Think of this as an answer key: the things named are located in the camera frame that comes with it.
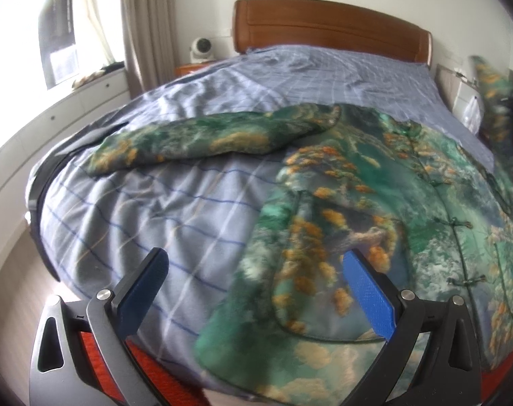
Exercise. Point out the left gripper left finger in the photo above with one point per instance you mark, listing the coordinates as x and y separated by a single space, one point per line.
60 370

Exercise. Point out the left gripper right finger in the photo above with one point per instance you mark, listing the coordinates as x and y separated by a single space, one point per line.
449 372

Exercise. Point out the green patterned silk jacket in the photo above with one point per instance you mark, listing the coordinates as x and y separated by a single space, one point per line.
419 207

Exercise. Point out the blue checked bed cover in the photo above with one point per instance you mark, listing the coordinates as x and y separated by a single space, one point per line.
92 231

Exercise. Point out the white window cabinet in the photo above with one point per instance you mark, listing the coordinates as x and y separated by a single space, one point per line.
30 143

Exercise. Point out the white plastic bag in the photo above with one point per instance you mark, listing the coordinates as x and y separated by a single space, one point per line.
472 115

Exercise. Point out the grey white desk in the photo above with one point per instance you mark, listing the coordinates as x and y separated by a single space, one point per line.
455 90

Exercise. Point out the wooden nightstand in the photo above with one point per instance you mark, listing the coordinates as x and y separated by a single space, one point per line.
188 69

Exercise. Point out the small white fan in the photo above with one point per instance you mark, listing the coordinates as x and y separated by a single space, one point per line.
201 50

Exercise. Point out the brown wooden headboard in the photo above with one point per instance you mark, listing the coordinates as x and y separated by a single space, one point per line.
259 24

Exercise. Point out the beige curtain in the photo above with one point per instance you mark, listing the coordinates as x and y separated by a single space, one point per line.
149 36

